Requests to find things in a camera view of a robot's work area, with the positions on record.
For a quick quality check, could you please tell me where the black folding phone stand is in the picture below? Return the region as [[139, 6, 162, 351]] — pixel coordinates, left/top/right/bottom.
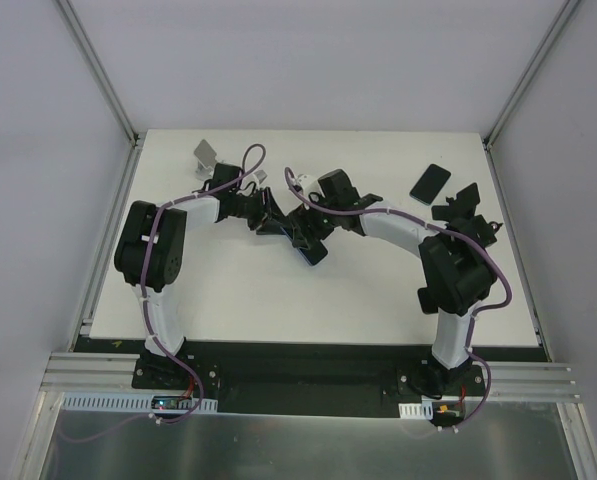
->
[[431, 182, 481, 223]]

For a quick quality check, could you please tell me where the black round base phone holder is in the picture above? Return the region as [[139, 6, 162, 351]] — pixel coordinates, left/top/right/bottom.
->
[[467, 215, 503, 249]]

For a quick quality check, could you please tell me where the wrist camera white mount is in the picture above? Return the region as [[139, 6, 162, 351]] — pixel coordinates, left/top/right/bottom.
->
[[245, 170, 268, 188], [293, 174, 322, 202]]

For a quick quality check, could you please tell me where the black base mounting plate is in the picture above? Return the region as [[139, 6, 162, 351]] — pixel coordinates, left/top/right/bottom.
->
[[72, 337, 499, 419]]

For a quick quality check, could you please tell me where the black phone near front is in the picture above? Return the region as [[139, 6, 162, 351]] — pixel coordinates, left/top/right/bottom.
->
[[417, 287, 439, 315]]

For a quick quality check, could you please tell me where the white folding phone stand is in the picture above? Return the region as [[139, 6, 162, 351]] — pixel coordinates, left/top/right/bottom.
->
[[194, 139, 217, 180]]

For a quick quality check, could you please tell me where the aluminium frame post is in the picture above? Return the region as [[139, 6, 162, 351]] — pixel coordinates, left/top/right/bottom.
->
[[483, 0, 584, 151], [52, 0, 145, 149]]

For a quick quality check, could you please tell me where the left white cable duct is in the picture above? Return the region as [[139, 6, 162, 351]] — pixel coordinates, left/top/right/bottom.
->
[[62, 393, 218, 415]]

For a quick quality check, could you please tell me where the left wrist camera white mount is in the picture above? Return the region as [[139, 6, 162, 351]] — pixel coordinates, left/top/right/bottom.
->
[[245, 170, 268, 188]]

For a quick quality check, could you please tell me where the black phone blue edge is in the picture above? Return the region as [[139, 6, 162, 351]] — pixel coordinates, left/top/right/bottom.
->
[[281, 227, 328, 266]]

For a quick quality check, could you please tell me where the white cable duct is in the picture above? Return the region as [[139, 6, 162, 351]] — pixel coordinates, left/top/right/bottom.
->
[[398, 400, 434, 421], [62, 393, 218, 415]]

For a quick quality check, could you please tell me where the right aluminium frame post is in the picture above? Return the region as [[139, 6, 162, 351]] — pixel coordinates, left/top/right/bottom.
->
[[483, 0, 584, 151]]

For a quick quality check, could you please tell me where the right white cable duct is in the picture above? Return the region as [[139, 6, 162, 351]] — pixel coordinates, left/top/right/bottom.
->
[[398, 400, 434, 421]]

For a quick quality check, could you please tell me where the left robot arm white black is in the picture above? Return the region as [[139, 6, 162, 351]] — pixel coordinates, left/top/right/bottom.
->
[[113, 165, 284, 389]]

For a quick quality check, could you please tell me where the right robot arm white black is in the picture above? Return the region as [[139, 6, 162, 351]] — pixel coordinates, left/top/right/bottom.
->
[[283, 168, 503, 399]]

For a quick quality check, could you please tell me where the left aluminium frame post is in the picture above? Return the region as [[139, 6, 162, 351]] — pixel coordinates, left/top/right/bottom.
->
[[52, 0, 145, 149]]

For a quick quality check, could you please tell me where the black phone teal edge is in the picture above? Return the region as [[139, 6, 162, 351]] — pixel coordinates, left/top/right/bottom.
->
[[409, 164, 451, 205]]

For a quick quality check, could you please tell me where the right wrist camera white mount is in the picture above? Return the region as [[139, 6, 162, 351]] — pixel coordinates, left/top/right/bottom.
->
[[293, 174, 322, 202]]

